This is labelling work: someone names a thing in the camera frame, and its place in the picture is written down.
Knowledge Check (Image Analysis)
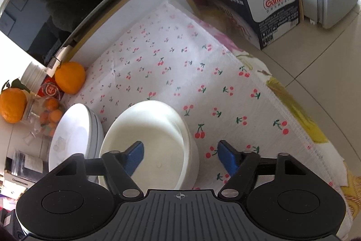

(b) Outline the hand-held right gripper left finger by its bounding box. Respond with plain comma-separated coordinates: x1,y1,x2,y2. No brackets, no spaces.
52,140,145,199

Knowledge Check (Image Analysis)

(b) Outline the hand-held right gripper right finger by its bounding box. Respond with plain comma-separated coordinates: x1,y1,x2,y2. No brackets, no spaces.
217,140,306,199

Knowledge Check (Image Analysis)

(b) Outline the white floral plate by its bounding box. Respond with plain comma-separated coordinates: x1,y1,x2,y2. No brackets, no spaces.
48,103,95,174

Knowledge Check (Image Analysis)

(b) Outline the floral undercloth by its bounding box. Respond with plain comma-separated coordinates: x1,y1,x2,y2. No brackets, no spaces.
194,18,361,230

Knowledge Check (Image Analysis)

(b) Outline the cherry print tablecloth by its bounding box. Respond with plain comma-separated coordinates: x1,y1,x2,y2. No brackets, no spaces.
63,1,347,227

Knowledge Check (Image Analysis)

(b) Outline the glass jar of small oranges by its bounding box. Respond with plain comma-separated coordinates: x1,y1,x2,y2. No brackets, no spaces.
24,96,64,145

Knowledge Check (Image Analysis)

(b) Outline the clear jar with dark contents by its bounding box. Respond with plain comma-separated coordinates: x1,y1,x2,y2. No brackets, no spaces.
13,150,50,175

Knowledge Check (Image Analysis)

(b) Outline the red label cup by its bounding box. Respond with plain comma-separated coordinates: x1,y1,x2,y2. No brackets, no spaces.
37,80,61,99

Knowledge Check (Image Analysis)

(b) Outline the white kitchen appliance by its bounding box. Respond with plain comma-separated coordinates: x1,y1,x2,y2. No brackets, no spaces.
0,145,37,191

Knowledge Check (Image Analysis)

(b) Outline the stack of paper cups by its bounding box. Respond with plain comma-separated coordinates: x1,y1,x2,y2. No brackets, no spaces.
21,62,48,92

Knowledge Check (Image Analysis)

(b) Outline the large orange with leaves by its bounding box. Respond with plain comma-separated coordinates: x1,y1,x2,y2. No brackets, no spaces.
0,80,29,124

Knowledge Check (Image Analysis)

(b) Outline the dark and white cardboard box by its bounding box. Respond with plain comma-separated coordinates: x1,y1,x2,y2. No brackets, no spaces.
209,0,300,50

